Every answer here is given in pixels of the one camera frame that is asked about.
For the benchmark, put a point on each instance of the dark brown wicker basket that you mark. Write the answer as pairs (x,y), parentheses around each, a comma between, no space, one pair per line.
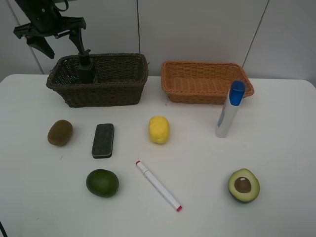
(120,80)

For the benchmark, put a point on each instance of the whole green avocado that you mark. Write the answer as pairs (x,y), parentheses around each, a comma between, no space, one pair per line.
(102,183)

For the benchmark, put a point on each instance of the brown kiwi fruit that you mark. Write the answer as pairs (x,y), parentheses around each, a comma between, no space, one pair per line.
(60,133)

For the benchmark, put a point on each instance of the white bottle blue cap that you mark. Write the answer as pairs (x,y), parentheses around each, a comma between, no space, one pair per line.
(230,108)

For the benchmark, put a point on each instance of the black whiteboard eraser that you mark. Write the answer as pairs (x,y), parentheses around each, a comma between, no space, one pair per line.
(103,141)

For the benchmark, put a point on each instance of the dark green pump bottle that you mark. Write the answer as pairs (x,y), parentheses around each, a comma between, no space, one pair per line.
(86,69)

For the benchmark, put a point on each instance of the orange wicker basket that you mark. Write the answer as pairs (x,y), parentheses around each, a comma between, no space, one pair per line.
(201,82)

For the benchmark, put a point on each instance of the white pink-tipped marker pen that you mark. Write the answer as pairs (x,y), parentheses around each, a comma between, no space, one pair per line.
(165,193)

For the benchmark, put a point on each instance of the halved avocado with pit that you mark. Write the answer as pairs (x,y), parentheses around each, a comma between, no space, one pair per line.
(244,186)

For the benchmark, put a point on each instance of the yellow lemon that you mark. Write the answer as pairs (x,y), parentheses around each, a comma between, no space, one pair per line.
(159,130)

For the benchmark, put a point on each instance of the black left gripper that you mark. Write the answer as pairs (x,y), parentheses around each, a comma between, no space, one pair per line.
(46,20)

